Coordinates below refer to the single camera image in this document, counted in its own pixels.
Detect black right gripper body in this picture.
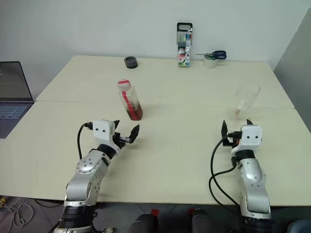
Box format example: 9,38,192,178
223,131,243,148

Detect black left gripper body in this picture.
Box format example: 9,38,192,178
112,132,131,149

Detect clear plastic bottle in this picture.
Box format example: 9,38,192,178
118,84,144,121

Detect red and white bottle cap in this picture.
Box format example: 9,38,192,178
117,79,133,91

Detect clear plastic cup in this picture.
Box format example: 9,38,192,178
228,82,261,127

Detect white tape roll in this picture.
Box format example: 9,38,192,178
203,54,219,69

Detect grey partition panel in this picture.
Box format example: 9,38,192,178
272,14,311,136

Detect marker pen set case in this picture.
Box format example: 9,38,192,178
176,22,194,67

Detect dark rounded shape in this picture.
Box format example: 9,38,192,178
128,213,156,233
191,208,216,233

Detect blue object on floor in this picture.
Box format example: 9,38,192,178
288,220,311,233

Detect grey laptop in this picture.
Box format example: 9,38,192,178
0,61,35,139

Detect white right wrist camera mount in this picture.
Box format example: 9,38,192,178
230,125,263,155

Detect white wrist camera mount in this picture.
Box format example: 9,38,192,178
230,125,263,155
93,119,121,154

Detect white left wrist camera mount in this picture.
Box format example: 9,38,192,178
93,119,121,154

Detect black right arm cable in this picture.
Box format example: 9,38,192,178
208,138,243,207

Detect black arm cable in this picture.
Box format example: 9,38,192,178
208,138,243,207
77,123,94,161

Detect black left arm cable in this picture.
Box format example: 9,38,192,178
77,123,94,161

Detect blue handled scissors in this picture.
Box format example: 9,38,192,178
194,50,228,60

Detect black floor cable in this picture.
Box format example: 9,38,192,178
34,199,62,207

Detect white floor cables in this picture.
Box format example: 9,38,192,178
0,194,35,229

